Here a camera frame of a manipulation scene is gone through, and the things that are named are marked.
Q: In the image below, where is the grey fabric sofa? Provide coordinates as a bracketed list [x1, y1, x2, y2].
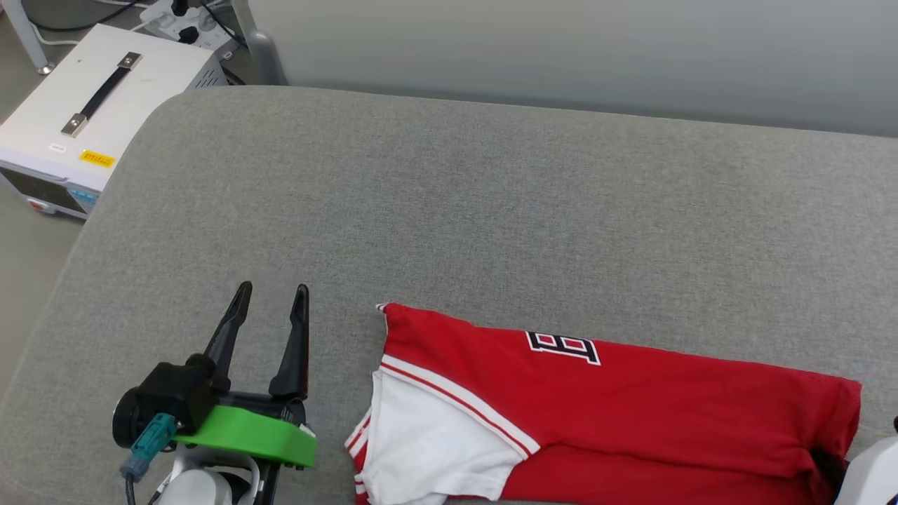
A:
[0, 86, 898, 505]

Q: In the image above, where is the large white power strip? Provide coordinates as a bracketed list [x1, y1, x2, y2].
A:
[139, 0, 239, 51]

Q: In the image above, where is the red and white basketball jersey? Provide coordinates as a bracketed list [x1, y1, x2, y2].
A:
[344, 302, 862, 505]

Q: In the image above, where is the black floor cable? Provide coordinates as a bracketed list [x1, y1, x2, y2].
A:
[21, 0, 141, 33]

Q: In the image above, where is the teal cable connector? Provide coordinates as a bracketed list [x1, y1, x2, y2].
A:
[119, 412, 177, 483]

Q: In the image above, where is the light grey desk leg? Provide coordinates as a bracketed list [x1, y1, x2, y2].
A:
[0, 0, 55, 75]
[230, 0, 288, 87]

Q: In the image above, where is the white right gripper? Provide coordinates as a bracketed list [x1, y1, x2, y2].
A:
[810, 435, 898, 505]

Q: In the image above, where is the black carry handle strap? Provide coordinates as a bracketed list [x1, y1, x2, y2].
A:
[60, 52, 143, 137]

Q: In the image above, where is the white box-shaped electrical device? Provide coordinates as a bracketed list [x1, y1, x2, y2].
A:
[0, 25, 229, 222]

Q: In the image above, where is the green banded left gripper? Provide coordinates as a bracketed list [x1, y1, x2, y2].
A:
[172, 281, 318, 469]

